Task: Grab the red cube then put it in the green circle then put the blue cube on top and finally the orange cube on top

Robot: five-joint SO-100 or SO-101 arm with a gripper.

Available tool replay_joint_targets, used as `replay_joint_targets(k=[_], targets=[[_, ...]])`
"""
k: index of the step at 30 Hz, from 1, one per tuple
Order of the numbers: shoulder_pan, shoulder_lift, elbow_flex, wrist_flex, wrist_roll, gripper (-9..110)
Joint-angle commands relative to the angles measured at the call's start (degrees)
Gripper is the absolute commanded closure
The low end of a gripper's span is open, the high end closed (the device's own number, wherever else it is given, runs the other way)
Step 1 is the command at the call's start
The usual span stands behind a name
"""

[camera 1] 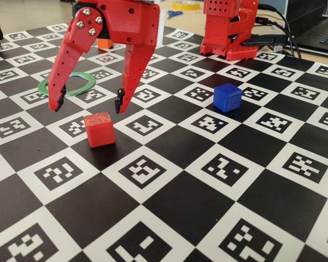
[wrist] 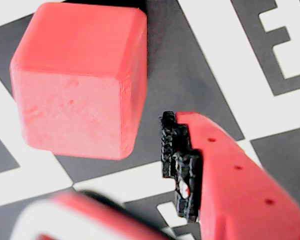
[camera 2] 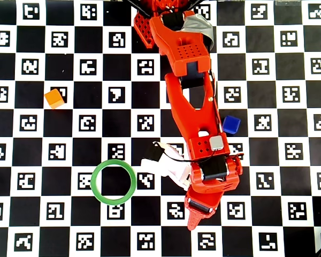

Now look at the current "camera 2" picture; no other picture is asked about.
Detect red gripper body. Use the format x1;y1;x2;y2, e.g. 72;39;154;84
185;156;243;215

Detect thin black camera cable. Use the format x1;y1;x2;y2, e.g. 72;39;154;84
152;141;244;163

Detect blue cube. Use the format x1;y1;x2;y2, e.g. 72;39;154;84
222;115;241;134

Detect black white marker mat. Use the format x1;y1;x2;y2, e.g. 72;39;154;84
0;0;321;257

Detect grey duct tape strip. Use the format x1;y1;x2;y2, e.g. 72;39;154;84
180;13;215;50

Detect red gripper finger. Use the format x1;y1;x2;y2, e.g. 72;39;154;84
187;208;212;231

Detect green ring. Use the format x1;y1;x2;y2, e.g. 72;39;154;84
90;159;137;206

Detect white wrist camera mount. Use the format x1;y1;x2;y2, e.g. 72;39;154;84
140;141;193;191

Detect grey square pad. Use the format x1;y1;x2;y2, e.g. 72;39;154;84
210;135;225;150

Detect orange cube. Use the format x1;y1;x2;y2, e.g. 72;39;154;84
44;88;65;110

